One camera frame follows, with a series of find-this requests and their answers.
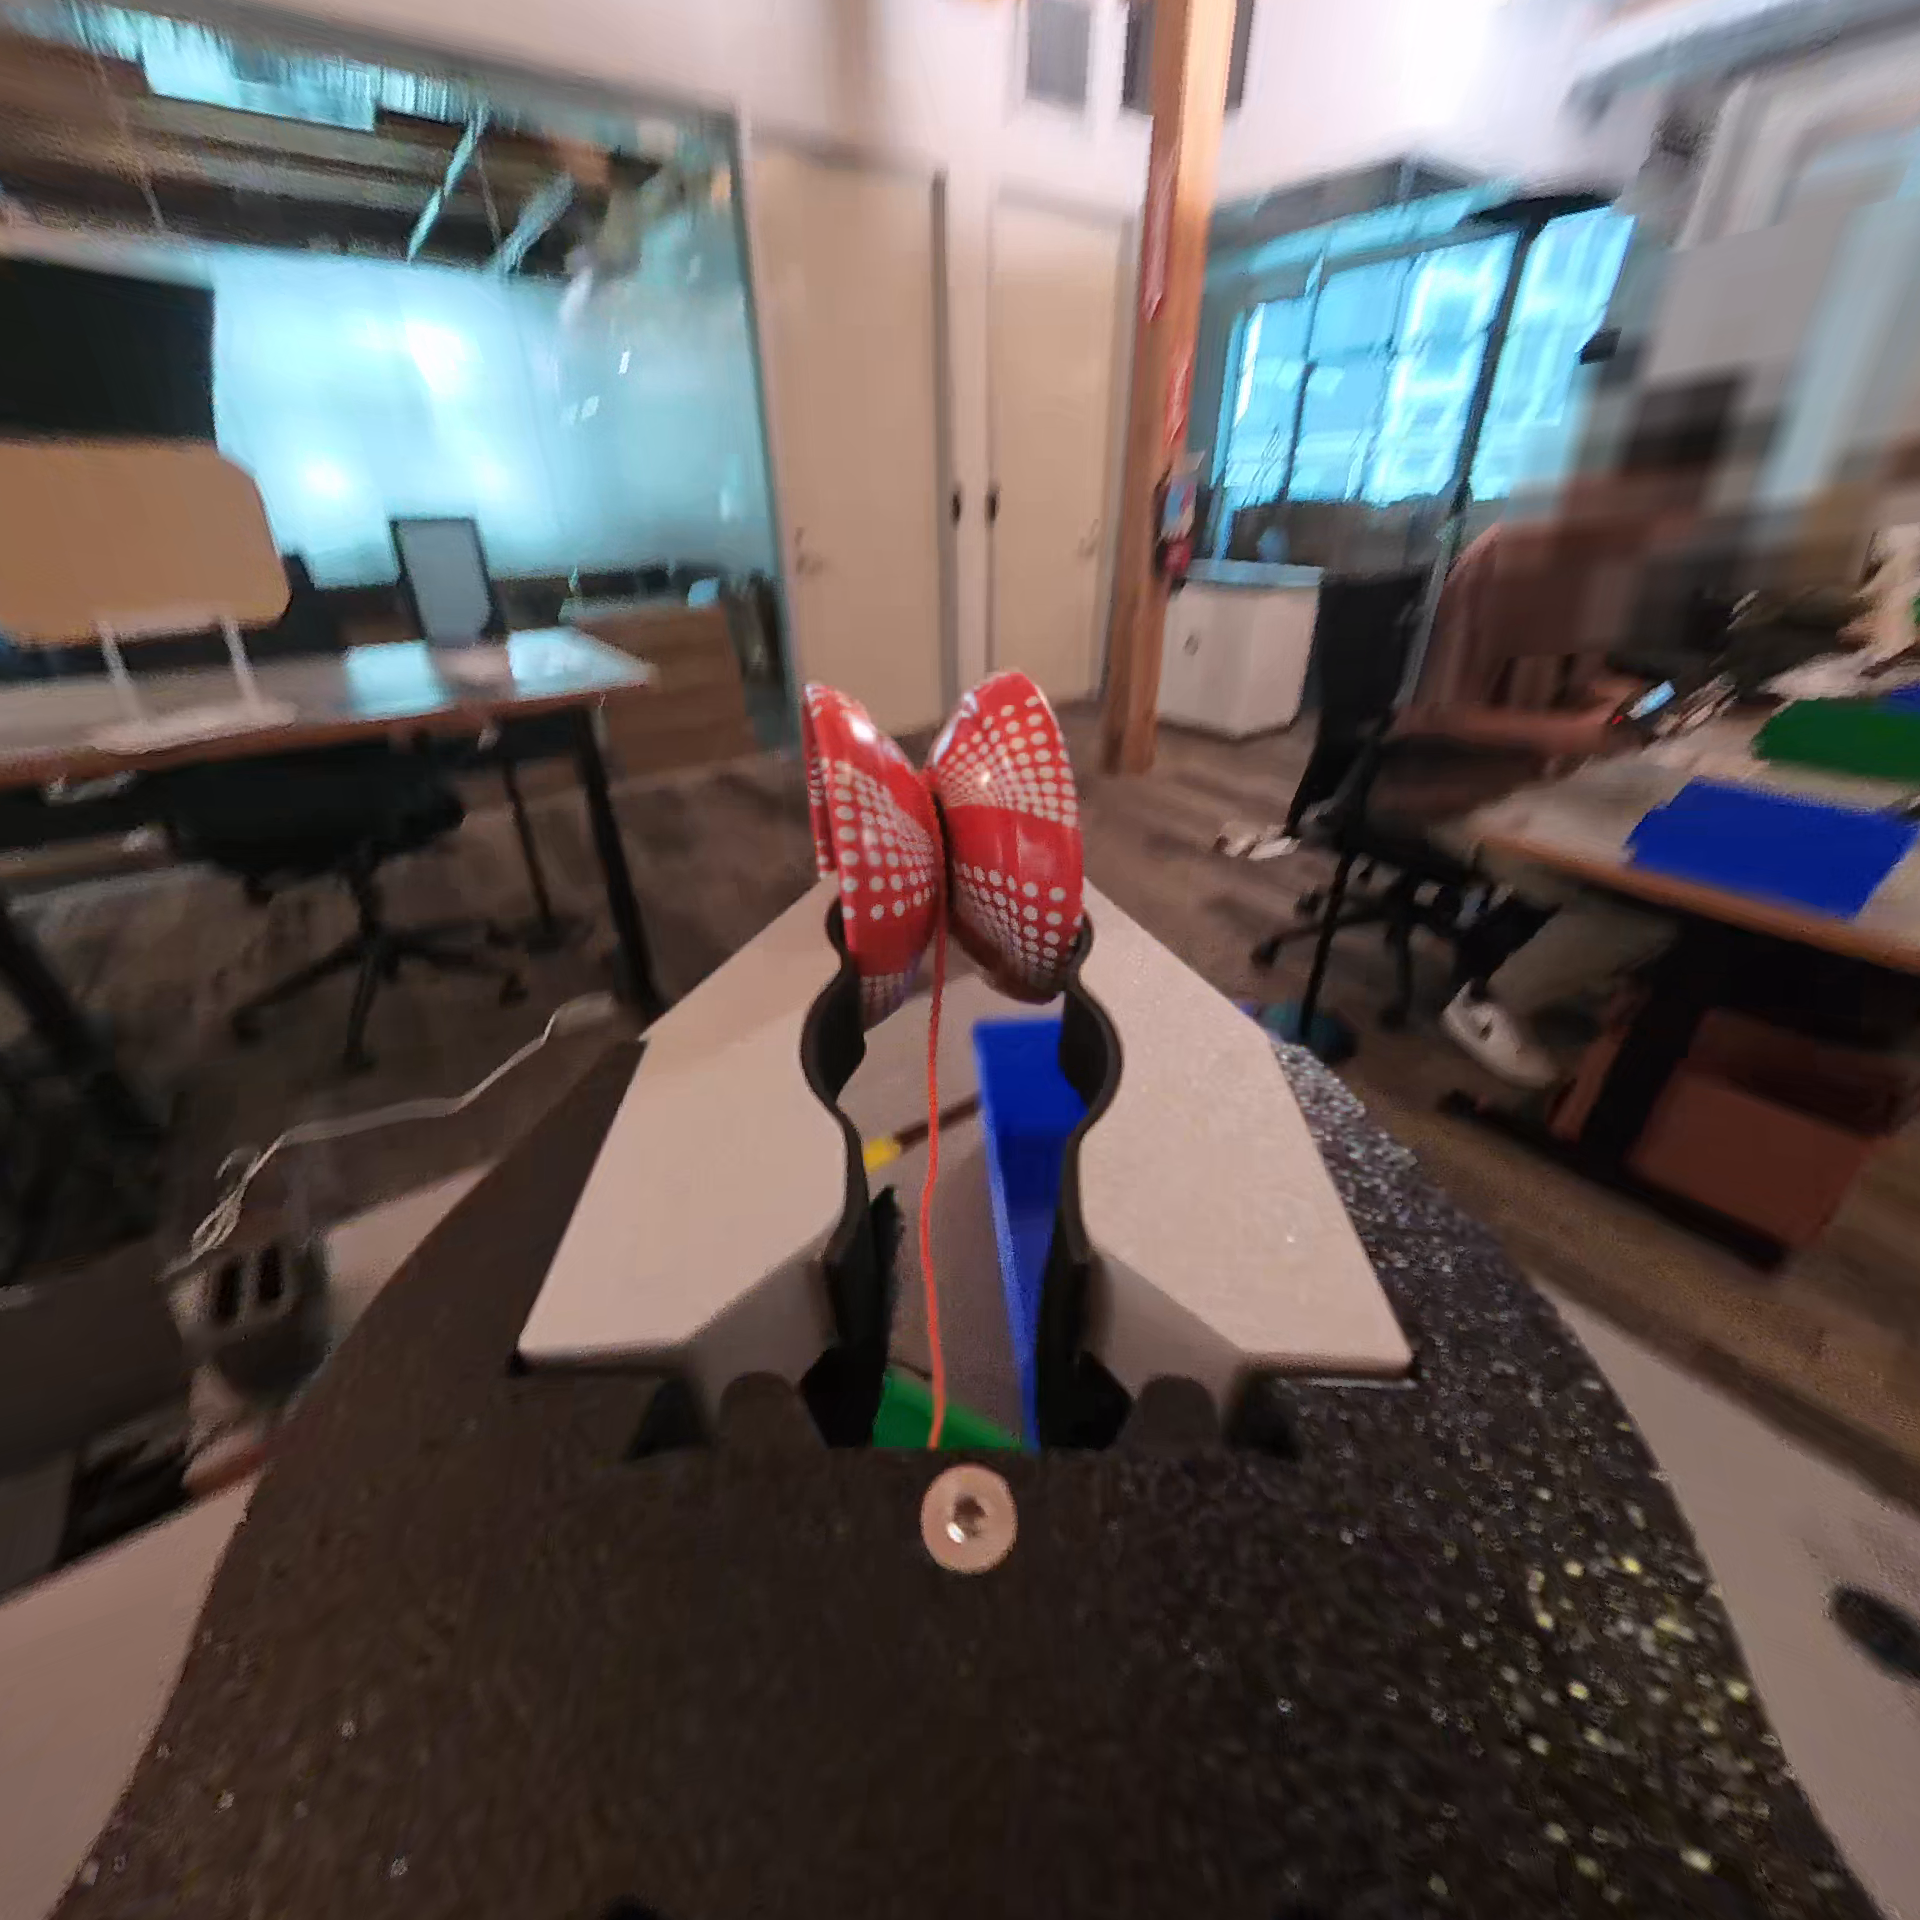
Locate grey work table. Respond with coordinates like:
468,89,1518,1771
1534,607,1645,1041
1466,676,1920,1210

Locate white low cabinet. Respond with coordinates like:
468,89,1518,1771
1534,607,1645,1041
1153,567,1326,745

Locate green plastic bin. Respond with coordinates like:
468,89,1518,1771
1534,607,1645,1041
871,1367,1028,1460

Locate small black monitor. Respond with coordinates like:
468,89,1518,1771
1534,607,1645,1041
389,515,509,650

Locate white door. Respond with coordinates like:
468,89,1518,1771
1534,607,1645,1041
982,193,1138,712
748,151,961,740

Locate blue plastic bin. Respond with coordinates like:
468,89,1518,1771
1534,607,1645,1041
966,1009,1090,1449

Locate tan chair back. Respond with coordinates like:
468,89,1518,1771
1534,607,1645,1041
0,442,298,650

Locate wooden post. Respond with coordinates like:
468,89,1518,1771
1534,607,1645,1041
1093,0,1250,780

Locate cardboard box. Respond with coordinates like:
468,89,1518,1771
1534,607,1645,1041
1617,999,1913,1252

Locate white desk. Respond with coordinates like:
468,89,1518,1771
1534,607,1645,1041
0,1156,1920,1920

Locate black office chair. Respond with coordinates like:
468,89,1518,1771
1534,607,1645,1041
159,736,532,1072

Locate white cable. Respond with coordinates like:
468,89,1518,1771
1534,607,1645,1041
181,999,625,1269

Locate green parts bin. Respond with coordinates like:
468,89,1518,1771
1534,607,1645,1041
1753,695,1920,791

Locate long wooden desk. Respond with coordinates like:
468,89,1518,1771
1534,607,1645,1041
0,625,668,1210

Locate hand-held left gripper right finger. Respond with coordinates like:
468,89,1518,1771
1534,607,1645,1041
1051,888,1413,1442

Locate large blue parts bin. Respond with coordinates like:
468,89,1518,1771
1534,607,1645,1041
1623,777,1920,922

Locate red white yo-yo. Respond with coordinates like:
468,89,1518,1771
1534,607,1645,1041
803,669,1090,1033

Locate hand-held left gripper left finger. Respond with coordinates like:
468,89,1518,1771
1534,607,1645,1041
519,888,893,1442

